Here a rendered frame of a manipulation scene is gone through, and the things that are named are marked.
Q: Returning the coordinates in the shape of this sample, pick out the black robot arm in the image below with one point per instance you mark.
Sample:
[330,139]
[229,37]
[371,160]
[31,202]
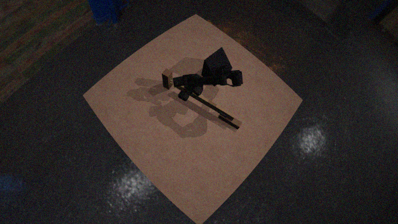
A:
[196,82]

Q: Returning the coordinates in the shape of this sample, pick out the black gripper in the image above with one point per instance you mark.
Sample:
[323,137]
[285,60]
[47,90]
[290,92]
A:
[184,94]

